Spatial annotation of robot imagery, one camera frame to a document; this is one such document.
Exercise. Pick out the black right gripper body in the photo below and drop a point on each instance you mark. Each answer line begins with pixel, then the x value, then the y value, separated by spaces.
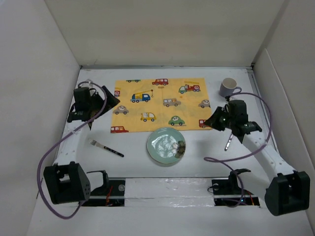
pixel 221 120

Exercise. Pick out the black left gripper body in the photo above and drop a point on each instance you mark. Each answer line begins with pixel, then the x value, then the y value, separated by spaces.
pixel 97 103

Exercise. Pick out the yellow car-print cloth placemat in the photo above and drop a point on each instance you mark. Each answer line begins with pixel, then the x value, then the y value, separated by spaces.
pixel 150 104

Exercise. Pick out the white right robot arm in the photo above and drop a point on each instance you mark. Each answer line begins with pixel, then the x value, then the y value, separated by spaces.
pixel 286 190

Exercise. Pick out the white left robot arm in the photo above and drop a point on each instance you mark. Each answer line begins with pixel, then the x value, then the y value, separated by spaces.
pixel 65 179

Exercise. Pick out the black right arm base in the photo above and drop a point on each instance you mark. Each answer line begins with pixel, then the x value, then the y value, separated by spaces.
pixel 227 191

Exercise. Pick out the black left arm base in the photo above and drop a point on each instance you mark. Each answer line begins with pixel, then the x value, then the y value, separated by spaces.
pixel 105 191

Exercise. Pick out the silver metal spoon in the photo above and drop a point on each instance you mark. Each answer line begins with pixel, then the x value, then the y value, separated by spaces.
pixel 228 142

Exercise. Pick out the lavender ceramic mug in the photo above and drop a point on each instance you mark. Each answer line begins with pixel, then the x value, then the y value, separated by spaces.
pixel 228 87

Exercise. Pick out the green ceramic plate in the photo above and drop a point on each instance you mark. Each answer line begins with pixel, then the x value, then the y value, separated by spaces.
pixel 166 146

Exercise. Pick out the black-handled metal fork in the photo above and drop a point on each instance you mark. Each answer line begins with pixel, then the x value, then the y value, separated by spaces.
pixel 97 144

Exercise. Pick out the aluminium table edge rail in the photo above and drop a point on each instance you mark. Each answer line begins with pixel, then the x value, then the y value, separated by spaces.
pixel 154 67

